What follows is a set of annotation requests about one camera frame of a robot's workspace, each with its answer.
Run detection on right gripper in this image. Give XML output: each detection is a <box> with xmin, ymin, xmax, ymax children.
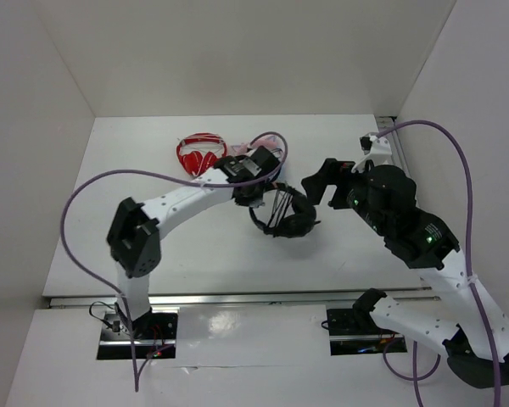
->
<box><xmin>299</xmin><ymin>156</ymin><xmax>389</xmax><ymax>235</ymax></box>

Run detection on black headset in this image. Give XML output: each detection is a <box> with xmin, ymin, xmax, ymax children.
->
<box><xmin>249</xmin><ymin>182</ymin><xmax>321</xmax><ymax>238</ymax></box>

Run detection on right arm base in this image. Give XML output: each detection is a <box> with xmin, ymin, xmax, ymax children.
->
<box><xmin>321</xmin><ymin>288</ymin><xmax>407</xmax><ymax>356</ymax></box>

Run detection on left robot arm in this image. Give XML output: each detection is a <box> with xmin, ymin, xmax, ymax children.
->
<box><xmin>107</xmin><ymin>148</ymin><xmax>280</xmax><ymax>338</ymax></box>

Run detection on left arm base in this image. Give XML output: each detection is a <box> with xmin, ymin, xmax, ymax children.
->
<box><xmin>88</xmin><ymin>301</ymin><xmax>179</xmax><ymax>360</ymax></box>

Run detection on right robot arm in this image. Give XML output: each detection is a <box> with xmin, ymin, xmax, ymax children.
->
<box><xmin>301</xmin><ymin>159</ymin><xmax>509</xmax><ymax>389</ymax></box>

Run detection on blue pink cat headphones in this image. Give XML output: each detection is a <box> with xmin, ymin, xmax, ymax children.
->
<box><xmin>230</xmin><ymin>135</ymin><xmax>284</xmax><ymax>184</ymax></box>

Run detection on red headphones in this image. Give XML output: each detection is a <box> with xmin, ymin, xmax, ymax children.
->
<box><xmin>176</xmin><ymin>132</ymin><xmax>228</xmax><ymax>177</ymax></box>

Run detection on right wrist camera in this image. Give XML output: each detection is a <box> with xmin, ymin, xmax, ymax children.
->
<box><xmin>352</xmin><ymin>132</ymin><xmax>392</xmax><ymax>173</ymax></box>

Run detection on aluminium right rail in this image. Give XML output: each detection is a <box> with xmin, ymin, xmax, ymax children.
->
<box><xmin>375</xmin><ymin>116</ymin><xmax>410</xmax><ymax>176</ymax></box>

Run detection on aluminium rail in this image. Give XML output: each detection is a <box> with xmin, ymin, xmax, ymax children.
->
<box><xmin>375</xmin><ymin>116</ymin><xmax>410</xmax><ymax>176</ymax></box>
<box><xmin>49</xmin><ymin>287</ymin><xmax>439</xmax><ymax>309</ymax></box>

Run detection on aluminium front rail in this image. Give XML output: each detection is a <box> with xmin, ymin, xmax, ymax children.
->
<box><xmin>49</xmin><ymin>287</ymin><xmax>439</xmax><ymax>309</ymax></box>

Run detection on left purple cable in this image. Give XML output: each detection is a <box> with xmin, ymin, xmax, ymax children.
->
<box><xmin>59</xmin><ymin>131</ymin><xmax>289</xmax><ymax>393</ymax></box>

